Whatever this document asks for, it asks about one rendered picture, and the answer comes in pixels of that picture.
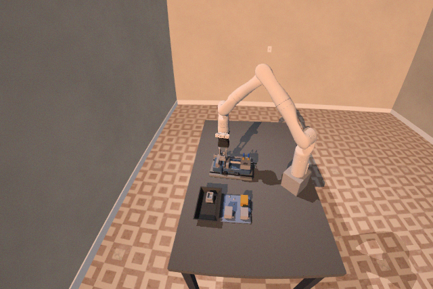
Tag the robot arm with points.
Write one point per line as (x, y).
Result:
(305, 139)

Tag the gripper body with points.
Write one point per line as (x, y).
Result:
(223, 136)

